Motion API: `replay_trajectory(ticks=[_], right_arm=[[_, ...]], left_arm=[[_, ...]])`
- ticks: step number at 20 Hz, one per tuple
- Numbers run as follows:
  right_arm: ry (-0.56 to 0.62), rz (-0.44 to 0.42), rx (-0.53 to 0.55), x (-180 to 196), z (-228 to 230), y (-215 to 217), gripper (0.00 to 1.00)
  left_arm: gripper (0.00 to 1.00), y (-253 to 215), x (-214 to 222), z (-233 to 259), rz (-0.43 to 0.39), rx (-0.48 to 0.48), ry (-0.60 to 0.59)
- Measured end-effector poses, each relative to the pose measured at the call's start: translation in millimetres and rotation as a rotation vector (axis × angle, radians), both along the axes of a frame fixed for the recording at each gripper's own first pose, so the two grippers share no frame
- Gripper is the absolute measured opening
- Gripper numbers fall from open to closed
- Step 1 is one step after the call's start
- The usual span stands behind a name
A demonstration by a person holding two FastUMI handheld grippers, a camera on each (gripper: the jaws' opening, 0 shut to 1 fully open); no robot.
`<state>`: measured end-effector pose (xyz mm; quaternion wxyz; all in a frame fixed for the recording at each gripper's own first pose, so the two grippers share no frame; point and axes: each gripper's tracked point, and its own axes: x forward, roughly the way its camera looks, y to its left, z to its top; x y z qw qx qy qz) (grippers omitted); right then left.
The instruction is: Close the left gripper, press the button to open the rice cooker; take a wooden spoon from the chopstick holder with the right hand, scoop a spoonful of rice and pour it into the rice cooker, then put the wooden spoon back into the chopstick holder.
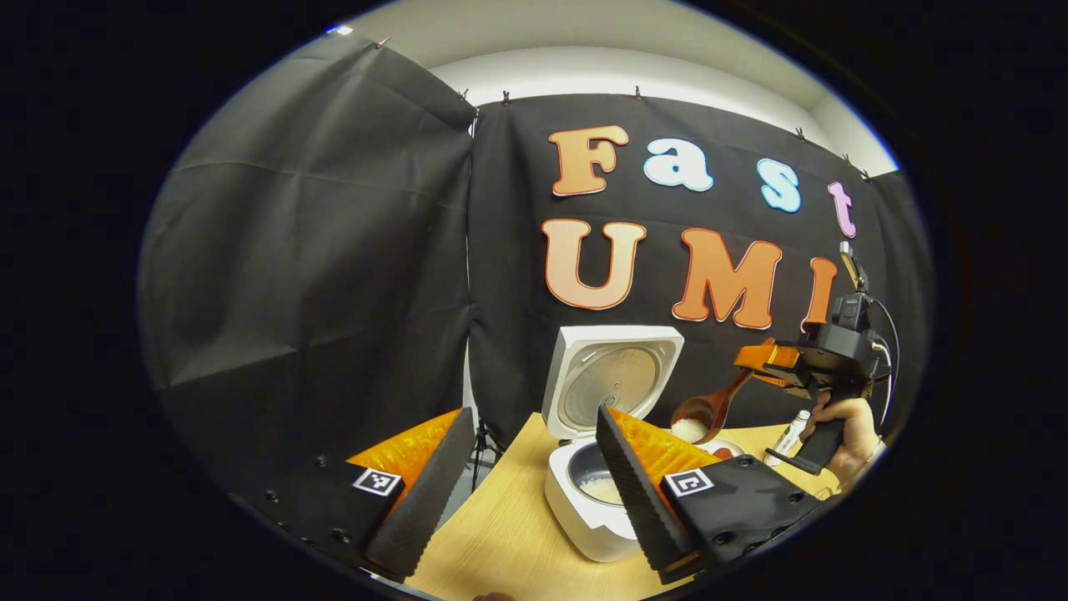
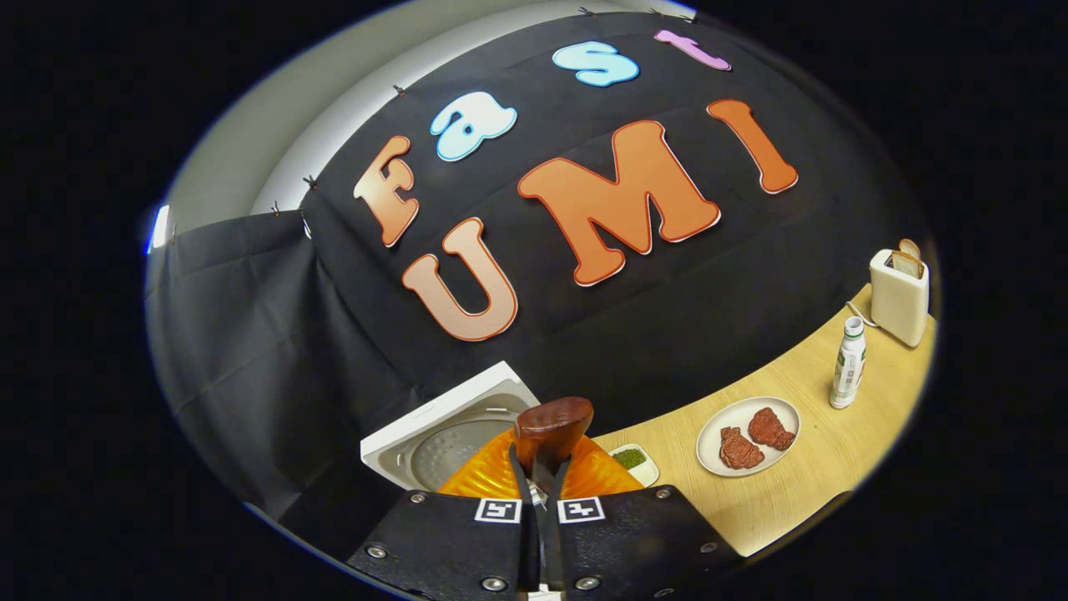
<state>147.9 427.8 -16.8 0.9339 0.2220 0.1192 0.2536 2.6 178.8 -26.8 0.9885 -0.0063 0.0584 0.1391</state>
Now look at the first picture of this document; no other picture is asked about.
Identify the white rice portion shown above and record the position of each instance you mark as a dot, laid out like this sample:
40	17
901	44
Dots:
602	489
691	430

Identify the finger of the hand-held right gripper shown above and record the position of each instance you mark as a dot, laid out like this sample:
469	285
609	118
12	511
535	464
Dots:
768	361

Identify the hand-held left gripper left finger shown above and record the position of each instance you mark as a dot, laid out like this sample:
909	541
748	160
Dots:
421	501

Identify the black tripod stand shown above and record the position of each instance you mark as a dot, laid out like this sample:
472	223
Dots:
482	455

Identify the white round plate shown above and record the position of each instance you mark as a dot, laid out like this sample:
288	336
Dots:
734	446

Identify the white drink bottle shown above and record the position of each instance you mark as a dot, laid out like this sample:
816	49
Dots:
789	431

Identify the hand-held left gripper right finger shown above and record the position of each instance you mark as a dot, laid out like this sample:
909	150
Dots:
638	501

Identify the brown wooden spoon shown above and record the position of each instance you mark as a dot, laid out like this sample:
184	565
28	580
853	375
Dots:
717	405

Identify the white rice cooker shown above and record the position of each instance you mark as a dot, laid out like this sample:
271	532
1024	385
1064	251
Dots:
576	517

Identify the red meat patty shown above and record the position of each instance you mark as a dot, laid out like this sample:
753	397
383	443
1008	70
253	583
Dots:
722	453

